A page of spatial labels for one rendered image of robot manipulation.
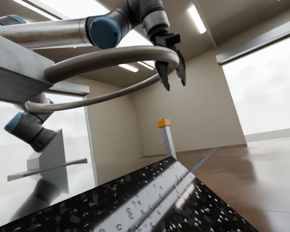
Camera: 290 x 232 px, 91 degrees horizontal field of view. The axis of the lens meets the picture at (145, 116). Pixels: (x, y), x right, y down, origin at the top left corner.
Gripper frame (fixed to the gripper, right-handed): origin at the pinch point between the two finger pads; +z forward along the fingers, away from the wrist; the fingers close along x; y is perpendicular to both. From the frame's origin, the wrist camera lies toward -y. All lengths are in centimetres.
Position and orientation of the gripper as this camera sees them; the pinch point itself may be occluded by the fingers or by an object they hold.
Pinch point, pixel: (176, 84)
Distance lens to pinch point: 52.4
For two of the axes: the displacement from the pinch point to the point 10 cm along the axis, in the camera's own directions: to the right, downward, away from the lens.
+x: -9.5, 3.1, -0.7
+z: 3.1, 9.5, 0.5
